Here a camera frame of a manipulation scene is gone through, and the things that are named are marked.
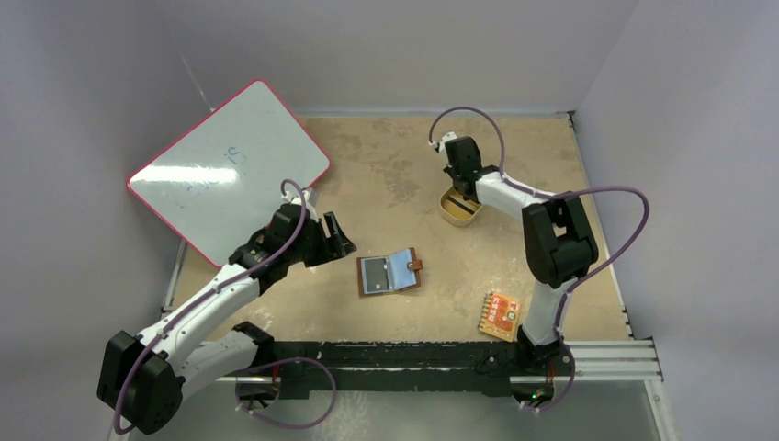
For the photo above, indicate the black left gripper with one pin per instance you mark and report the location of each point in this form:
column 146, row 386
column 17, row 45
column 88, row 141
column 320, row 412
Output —
column 337, row 244

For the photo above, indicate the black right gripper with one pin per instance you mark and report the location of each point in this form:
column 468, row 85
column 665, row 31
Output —
column 461, row 182

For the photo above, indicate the black credit card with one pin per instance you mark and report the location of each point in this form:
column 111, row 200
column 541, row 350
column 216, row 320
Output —
column 375, row 275

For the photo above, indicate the brown leather card holder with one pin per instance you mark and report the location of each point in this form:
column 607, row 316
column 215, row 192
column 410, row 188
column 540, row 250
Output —
column 404, row 272

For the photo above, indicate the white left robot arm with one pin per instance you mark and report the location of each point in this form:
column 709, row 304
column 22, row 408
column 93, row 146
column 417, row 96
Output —
column 146, row 376

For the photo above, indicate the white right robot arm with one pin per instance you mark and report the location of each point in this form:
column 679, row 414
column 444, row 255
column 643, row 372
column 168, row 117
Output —
column 560, row 247

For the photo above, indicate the beige oval tray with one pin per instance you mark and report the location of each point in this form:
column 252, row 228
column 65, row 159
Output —
column 460, row 222

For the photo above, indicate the pink framed whiteboard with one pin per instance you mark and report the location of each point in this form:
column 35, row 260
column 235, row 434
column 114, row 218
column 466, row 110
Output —
column 220, row 182

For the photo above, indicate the orange spiral notebook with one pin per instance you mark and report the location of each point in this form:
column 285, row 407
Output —
column 500, row 316

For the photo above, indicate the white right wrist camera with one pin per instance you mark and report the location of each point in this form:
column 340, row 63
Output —
column 439, row 146

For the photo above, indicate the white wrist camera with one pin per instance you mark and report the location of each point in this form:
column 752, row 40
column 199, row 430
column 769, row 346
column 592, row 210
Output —
column 310, row 197
column 439, row 146

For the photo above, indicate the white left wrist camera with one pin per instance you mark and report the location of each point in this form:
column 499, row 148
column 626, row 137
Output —
column 310, row 197

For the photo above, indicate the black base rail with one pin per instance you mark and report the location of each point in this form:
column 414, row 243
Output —
column 493, row 369

